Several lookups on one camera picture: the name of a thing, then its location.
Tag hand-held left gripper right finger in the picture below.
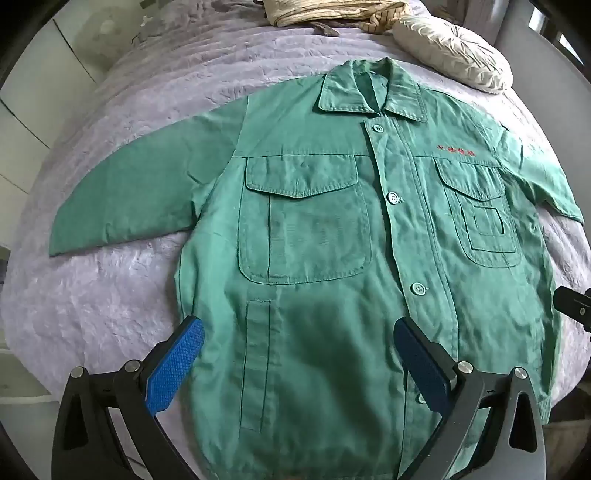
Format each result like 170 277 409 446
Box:
392 318 546 480

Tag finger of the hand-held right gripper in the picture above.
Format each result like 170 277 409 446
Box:
553 286 591 342

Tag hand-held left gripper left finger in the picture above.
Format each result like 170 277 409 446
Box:
51 316 205 480

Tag green work jacket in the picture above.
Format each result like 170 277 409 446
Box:
48 58 585 480

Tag window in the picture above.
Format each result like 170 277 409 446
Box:
549 23 588 77

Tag lavender fleece blanket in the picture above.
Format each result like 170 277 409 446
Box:
0 0 591 480

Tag cream round pleated pillow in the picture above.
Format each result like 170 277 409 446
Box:
392 15 514 94

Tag white wardrobe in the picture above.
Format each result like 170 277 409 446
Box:
0 9 116 259

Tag dark brown cloth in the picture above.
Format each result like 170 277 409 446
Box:
310 19 370 40

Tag beige striped cloth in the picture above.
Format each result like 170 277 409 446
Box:
264 0 419 35

